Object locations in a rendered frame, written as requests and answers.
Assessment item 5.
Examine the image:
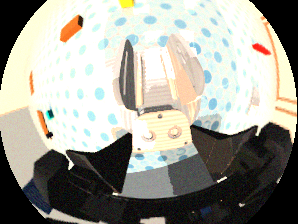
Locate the yellow rectangular bar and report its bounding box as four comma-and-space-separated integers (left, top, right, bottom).
118, 0, 134, 8

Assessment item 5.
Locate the small teal cube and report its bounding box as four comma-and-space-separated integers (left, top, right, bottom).
45, 108, 55, 119

